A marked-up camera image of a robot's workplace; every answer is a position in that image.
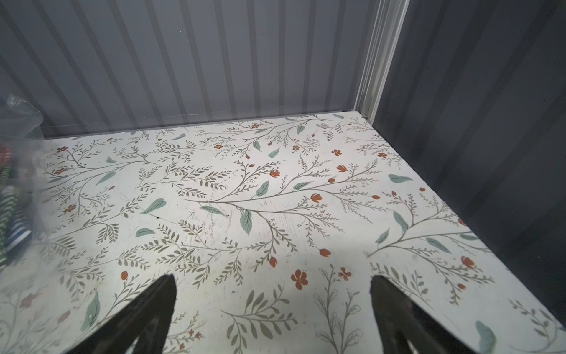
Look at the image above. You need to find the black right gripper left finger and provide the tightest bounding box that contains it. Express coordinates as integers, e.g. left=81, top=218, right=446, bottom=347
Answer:
left=69, top=274, right=177, bottom=353

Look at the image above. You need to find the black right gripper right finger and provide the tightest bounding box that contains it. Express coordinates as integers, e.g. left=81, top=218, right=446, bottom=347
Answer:
left=370, top=276, right=474, bottom=353

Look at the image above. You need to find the clear vacuum bag blue zip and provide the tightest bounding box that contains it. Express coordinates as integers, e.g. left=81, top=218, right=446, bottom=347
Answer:
left=1, top=94, right=47, bottom=302

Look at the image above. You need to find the striped folded garment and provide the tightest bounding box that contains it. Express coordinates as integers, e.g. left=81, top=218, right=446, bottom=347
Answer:
left=1, top=145, right=32, bottom=269

